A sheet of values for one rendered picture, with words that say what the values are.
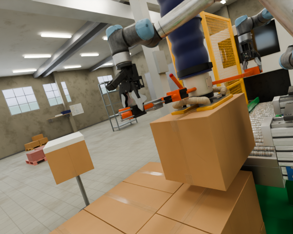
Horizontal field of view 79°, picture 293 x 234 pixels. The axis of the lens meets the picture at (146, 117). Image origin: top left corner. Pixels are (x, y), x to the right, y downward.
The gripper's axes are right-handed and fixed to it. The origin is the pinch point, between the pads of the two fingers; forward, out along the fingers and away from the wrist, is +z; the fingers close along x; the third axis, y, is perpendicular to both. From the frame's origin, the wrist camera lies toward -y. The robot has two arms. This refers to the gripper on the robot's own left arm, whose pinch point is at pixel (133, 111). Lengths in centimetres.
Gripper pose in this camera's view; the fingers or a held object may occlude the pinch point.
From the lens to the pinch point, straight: 76.9
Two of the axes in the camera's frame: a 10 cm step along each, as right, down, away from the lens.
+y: 6.7, -2.8, 6.9
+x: -6.9, 1.0, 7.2
